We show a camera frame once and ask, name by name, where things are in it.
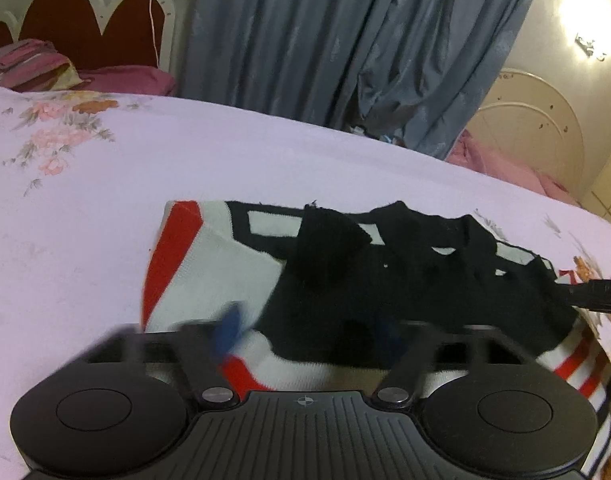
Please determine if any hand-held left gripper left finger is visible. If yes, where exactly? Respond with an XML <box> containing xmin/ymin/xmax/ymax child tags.
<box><xmin>83</xmin><ymin>301</ymin><xmax>247</xmax><ymax>409</ymax></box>

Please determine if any grey-blue curtain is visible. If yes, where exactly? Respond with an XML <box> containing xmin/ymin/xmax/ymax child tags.
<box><xmin>178</xmin><ymin>0</ymin><xmax>549</xmax><ymax>161</ymax></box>

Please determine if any striped knit sweater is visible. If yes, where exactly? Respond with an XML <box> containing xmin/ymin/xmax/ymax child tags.
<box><xmin>140</xmin><ymin>200</ymin><xmax>611</xmax><ymax>467</ymax></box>

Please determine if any pink bedding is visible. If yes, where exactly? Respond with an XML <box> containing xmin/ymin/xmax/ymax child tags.
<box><xmin>444</xmin><ymin>129</ymin><xmax>582</xmax><ymax>207</ymax></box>

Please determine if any pink pillow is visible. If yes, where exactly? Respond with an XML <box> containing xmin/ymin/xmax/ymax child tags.
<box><xmin>78</xmin><ymin>65</ymin><xmax>177</xmax><ymax>97</ymax></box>

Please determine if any wall lamp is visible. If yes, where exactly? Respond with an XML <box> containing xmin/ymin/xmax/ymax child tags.
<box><xmin>574</xmin><ymin>32</ymin><xmax>609</xmax><ymax>62</ymax></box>

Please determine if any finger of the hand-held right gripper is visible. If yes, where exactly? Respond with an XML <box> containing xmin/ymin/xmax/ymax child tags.
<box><xmin>555</xmin><ymin>277</ymin><xmax>611</xmax><ymax>319</ymax></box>

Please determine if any red heart-shaped headboard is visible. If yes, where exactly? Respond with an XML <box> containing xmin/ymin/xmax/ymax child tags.
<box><xmin>0</xmin><ymin>0</ymin><xmax>179</xmax><ymax>75</ymax></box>

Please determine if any striped pillow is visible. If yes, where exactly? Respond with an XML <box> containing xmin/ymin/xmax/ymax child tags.
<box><xmin>0</xmin><ymin>38</ymin><xmax>82</xmax><ymax>93</ymax></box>

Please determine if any cream round headboard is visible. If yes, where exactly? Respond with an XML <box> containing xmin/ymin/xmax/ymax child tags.
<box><xmin>464</xmin><ymin>67</ymin><xmax>586</xmax><ymax>202</ymax></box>

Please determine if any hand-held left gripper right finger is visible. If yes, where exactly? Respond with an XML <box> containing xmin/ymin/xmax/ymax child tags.
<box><xmin>374</xmin><ymin>320</ymin><xmax>537</xmax><ymax>409</ymax></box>

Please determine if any white wall cable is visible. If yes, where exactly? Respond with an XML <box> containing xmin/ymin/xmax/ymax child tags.
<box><xmin>146</xmin><ymin>0</ymin><xmax>162</xmax><ymax>69</ymax></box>

